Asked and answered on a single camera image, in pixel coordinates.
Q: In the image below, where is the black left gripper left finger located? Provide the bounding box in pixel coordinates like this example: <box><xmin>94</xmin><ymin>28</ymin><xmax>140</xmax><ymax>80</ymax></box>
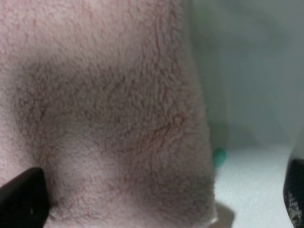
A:
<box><xmin>0</xmin><ymin>167</ymin><xmax>50</xmax><ymax>228</ymax></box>

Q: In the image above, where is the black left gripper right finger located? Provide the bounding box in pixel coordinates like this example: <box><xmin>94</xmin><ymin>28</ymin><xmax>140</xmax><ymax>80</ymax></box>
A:
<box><xmin>283</xmin><ymin>159</ymin><xmax>304</xmax><ymax>228</ymax></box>

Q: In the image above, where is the pink terry towel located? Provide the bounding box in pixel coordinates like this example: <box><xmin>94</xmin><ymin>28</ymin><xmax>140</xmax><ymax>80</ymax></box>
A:
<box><xmin>0</xmin><ymin>0</ymin><xmax>216</xmax><ymax>228</ymax></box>

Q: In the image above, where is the small teal table mark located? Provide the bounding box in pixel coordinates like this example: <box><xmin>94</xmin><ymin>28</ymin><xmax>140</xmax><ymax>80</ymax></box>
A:
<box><xmin>213</xmin><ymin>148</ymin><xmax>227</xmax><ymax>168</ymax></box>

